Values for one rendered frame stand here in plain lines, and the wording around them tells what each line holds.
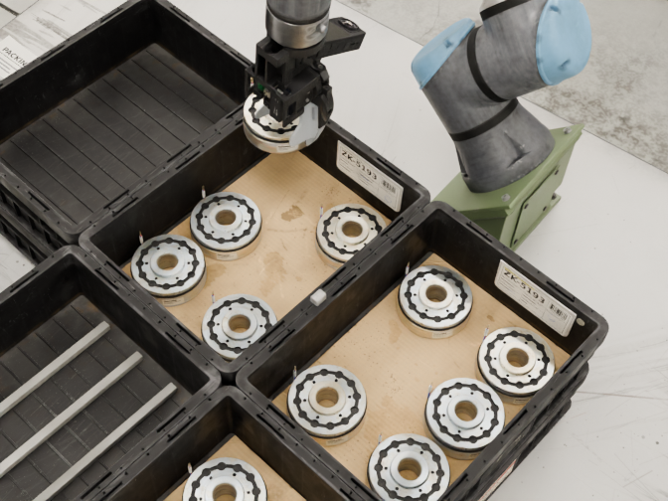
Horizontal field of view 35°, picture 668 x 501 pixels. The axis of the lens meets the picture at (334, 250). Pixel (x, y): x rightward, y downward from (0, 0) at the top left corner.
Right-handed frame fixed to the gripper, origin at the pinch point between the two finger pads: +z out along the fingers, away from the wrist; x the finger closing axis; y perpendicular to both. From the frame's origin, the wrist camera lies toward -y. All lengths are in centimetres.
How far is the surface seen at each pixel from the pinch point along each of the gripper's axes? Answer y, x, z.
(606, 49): -145, -12, 101
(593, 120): -121, 0, 100
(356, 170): -7.2, 5.5, 11.7
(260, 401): 30.6, 23.2, 6.0
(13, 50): 3, -65, 34
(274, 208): 3.1, -0.7, 17.5
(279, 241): 6.9, 3.9, 17.2
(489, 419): 10.0, 44.1, 11.5
